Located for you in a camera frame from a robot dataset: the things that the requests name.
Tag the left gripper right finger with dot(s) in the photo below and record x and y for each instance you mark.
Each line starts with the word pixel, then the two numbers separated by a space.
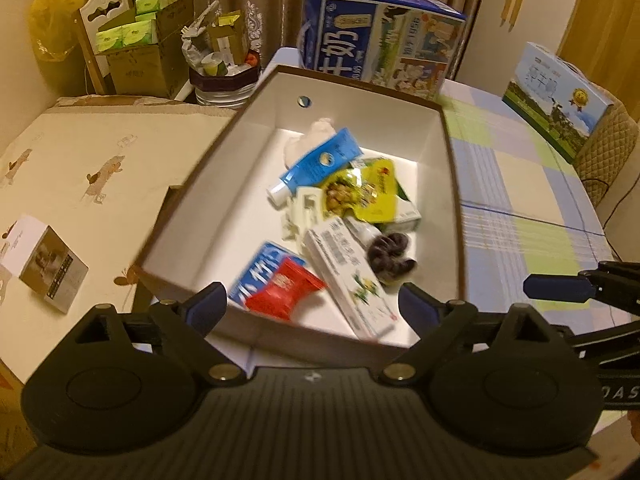
pixel 418 308

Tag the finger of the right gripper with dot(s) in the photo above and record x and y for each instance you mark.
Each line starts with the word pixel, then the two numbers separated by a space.
pixel 564 288

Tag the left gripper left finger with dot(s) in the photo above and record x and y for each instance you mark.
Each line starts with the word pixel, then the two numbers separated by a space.
pixel 205 309

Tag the dark hair scrunchie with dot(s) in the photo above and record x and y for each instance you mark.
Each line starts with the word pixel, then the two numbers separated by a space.
pixel 387 258

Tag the blue white packet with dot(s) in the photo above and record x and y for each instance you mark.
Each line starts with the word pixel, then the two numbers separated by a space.
pixel 259 271

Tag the red snack packet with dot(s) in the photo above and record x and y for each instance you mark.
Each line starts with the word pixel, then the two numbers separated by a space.
pixel 288 286

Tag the long white ointment box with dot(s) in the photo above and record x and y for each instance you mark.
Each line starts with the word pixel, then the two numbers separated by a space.
pixel 342 265

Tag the yellow snack packet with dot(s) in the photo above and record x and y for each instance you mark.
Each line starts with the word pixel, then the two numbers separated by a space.
pixel 367 189

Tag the white hair clip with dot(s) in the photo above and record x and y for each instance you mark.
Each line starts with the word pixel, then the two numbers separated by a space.
pixel 302 212

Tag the brown white storage box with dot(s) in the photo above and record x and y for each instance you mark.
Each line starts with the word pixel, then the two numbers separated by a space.
pixel 213 228

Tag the blue white tube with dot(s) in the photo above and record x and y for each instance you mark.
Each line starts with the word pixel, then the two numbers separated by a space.
pixel 315 166

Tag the white cloth ball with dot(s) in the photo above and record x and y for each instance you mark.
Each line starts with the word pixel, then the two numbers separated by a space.
pixel 319 132

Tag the plaid bed sheet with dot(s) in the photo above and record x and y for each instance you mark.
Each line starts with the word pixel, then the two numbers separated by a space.
pixel 496 203

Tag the cartoon patterned mattress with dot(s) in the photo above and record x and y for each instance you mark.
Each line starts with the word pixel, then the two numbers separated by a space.
pixel 98 175

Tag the small white photo box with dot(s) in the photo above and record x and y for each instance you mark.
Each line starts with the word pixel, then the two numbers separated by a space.
pixel 35 254

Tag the green milk carton box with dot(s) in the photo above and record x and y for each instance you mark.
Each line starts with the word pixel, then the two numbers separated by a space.
pixel 556 99

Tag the basket of clutter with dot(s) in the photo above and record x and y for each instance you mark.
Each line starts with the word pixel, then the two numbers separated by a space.
pixel 222 52

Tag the blue milk carton box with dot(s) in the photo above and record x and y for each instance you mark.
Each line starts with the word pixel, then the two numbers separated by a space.
pixel 403 45

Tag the cardboard box with tissues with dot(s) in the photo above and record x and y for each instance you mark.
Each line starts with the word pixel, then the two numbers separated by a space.
pixel 133 47

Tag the yellow plastic bag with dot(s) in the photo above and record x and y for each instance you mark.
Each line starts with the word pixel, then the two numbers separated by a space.
pixel 51 28

